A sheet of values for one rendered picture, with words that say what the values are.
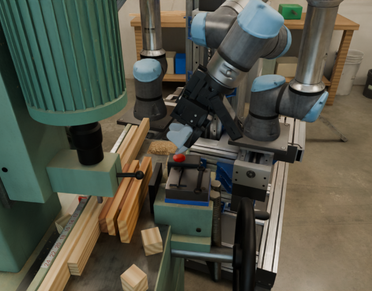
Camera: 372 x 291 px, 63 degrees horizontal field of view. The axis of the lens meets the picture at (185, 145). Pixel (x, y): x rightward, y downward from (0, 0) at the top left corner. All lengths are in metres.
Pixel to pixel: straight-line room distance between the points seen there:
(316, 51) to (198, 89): 0.52
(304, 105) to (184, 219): 0.60
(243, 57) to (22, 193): 0.51
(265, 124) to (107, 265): 0.77
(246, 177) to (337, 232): 1.07
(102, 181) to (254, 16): 0.42
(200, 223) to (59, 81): 0.43
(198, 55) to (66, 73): 0.82
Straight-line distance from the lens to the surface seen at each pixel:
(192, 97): 0.63
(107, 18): 0.50
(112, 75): 0.53
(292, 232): 2.02
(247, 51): 0.57
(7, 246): 0.80
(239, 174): 1.16
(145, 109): 1.31
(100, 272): 0.68
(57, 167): 0.67
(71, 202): 0.99
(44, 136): 0.67
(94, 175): 0.64
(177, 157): 0.72
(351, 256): 2.03
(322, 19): 1.02
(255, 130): 1.20
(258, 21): 0.57
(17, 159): 0.65
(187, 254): 0.78
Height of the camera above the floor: 1.44
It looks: 33 degrees down
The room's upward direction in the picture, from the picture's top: straight up
